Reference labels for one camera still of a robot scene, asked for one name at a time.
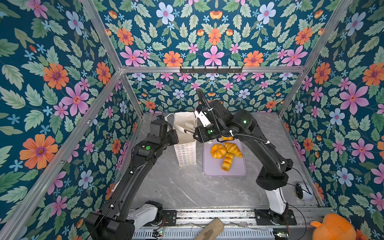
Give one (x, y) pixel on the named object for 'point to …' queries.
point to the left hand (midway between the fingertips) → (177, 130)
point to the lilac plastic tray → (212, 167)
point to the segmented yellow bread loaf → (227, 162)
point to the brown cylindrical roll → (212, 231)
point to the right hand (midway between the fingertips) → (196, 133)
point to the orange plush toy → (334, 227)
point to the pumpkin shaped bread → (218, 151)
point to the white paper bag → (186, 148)
